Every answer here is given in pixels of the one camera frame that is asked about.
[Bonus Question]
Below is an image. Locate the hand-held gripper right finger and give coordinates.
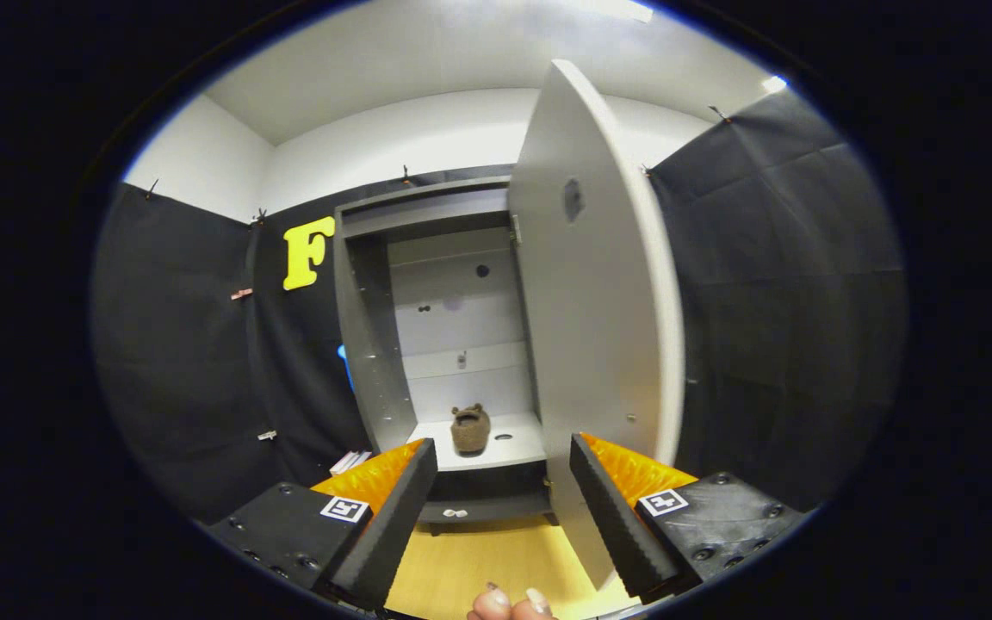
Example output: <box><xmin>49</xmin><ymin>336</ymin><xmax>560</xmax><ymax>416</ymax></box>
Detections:
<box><xmin>569</xmin><ymin>432</ymin><xmax>809</xmax><ymax>604</ymax></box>

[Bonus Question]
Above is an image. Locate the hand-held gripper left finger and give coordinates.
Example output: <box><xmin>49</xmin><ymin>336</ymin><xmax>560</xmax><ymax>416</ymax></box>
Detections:
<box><xmin>203</xmin><ymin>437</ymin><xmax>439</xmax><ymax>612</ymax></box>

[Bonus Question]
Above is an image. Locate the brown fuzzy shoe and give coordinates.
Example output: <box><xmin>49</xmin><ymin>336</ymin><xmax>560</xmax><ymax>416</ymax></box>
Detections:
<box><xmin>449</xmin><ymin>403</ymin><xmax>492</xmax><ymax>457</ymax></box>

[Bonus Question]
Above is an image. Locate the grey shoe cabinet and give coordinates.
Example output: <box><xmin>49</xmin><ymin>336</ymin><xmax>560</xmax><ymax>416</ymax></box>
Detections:
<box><xmin>332</xmin><ymin>177</ymin><xmax>561</xmax><ymax>535</ymax></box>

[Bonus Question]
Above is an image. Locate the beige shoe cabinet door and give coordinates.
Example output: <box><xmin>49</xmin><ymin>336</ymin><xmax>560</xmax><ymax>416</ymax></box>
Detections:
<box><xmin>507</xmin><ymin>59</ymin><xmax>686</xmax><ymax>591</ymax></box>

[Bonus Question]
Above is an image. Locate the black backdrop cloth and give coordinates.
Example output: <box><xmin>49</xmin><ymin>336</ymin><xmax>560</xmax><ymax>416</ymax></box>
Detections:
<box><xmin>91</xmin><ymin>86</ymin><xmax>906</xmax><ymax>526</ymax></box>

